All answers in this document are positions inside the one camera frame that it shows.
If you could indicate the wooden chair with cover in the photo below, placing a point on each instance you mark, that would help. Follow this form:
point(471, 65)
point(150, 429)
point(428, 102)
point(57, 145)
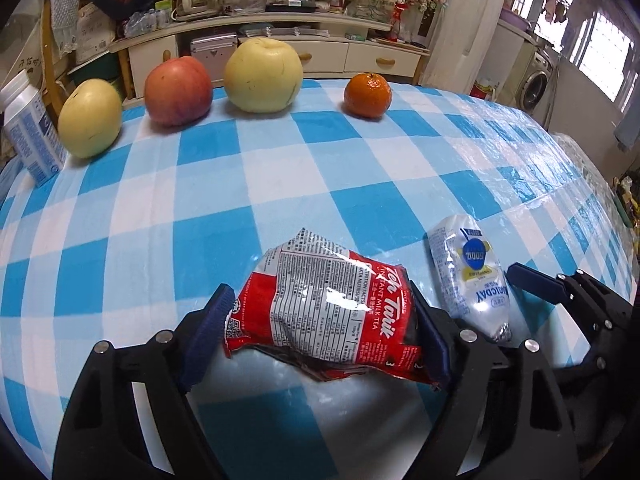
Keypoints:
point(58, 38)

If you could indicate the red white milk tea packet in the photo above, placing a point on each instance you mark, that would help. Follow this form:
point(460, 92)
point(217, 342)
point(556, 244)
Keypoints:
point(329, 311)

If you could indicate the large yellow pear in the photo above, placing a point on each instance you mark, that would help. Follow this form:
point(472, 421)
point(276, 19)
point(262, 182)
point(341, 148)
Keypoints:
point(90, 119)

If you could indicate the red apple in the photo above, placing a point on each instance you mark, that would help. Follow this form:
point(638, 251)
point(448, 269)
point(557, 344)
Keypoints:
point(178, 92)

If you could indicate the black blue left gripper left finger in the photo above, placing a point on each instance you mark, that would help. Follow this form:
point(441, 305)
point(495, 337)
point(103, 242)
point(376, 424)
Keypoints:
point(101, 436)

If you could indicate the washing machine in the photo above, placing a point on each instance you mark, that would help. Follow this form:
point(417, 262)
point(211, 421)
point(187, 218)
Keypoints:
point(535, 82)

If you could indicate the small yellow pear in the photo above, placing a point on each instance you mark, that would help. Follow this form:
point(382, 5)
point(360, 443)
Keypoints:
point(263, 76)

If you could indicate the blue white checkered tablecloth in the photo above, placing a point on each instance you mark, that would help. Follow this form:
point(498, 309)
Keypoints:
point(124, 246)

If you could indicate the white tv cabinet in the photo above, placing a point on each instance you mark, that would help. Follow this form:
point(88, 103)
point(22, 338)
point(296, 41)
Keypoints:
point(328, 46)

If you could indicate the clear white blue plastic wrapper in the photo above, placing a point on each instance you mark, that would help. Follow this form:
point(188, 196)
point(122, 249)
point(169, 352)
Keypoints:
point(471, 281)

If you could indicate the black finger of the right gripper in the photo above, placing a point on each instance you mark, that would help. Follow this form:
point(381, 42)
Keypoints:
point(542, 286)

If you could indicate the small orange tangerine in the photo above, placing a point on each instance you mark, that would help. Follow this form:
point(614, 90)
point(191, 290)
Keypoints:
point(368, 95)

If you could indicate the white blue milk bottle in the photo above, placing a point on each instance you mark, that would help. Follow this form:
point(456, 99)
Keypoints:
point(30, 129)

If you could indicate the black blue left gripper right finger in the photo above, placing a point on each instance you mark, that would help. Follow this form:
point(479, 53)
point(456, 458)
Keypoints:
point(503, 416)

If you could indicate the white curtain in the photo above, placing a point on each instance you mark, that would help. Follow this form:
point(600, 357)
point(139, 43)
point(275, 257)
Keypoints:
point(463, 32)

